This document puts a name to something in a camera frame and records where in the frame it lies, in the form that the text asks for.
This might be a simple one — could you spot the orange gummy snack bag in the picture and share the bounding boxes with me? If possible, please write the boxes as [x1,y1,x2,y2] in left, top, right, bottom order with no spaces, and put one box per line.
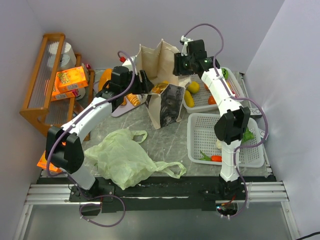
[151,80,169,94]

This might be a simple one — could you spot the beige canvas tote bag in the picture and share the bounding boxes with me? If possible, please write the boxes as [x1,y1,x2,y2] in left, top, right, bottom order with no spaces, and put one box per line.
[135,39,191,130]

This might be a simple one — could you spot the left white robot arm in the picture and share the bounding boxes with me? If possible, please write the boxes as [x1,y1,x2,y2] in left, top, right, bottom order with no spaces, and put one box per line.
[45,66,154,191]

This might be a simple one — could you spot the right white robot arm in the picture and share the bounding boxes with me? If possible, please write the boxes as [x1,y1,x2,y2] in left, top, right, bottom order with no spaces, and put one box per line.
[173,36,250,183]

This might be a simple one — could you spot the green plastic grocery bag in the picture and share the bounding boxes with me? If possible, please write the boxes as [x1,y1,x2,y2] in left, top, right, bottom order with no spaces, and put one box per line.
[84,128,187,190]

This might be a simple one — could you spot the long bread loaf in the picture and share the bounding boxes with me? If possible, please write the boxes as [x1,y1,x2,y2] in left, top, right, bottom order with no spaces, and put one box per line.
[98,68,112,91]

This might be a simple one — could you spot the row of round crackers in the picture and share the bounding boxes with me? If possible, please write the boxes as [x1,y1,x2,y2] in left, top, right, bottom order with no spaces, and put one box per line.
[126,93,141,107]

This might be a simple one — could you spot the yellow lemon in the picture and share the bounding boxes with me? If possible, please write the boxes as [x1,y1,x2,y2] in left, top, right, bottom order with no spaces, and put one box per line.
[187,81,200,94]

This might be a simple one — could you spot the green watermelon ball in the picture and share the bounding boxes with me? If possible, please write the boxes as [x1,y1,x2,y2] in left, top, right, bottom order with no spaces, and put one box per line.
[221,68,229,80]

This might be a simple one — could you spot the purple tray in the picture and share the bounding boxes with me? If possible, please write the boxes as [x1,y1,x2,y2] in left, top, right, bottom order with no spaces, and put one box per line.
[93,78,142,118]

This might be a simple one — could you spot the yellow mango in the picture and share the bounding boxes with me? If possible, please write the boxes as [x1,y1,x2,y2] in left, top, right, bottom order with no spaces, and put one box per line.
[184,90,195,108]

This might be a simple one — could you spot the red tomato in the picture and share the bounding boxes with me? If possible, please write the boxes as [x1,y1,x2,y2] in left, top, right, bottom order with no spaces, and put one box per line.
[207,95,217,105]

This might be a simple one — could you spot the back white perforated basket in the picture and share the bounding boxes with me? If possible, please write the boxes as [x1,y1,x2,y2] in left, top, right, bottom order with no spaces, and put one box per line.
[183,67,245,114]

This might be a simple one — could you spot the white perforated basket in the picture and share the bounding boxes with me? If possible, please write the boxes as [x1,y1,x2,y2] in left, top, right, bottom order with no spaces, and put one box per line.
[183,67,245,114]
[187,113,265,168]

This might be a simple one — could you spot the orange cracker box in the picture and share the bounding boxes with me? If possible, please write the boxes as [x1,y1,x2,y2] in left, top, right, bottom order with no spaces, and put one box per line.
[51,86,78,102]
[55,66,88,93]

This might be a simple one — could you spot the front white perforated basket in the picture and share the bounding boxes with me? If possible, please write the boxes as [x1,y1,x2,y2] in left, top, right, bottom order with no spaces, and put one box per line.
[187,113,265,168]

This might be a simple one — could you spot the grey RIO block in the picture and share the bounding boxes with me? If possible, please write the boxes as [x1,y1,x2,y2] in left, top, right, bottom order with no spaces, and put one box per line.
[250,108,262,116]

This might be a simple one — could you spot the wooden shelf rack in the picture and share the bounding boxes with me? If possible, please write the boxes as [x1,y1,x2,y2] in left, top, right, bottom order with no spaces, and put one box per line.
[20,32,95,136]

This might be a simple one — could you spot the napa cabbage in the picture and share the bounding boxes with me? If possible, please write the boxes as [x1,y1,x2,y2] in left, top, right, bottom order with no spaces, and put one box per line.
[215,127,255,149]

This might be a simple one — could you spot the orange carrot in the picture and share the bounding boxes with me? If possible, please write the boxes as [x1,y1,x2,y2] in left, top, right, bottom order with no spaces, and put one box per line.
[199,150,222,163]

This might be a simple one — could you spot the orange box on floor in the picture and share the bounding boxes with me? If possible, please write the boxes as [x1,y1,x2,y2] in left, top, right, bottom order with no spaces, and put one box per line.
[36,149,63,173]

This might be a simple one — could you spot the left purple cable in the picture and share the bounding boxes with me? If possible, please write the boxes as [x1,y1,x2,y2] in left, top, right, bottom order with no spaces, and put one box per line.
[46,50,137,228]

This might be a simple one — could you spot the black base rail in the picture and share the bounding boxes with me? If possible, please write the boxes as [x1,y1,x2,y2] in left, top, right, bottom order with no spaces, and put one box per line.
[69,176,246,213]

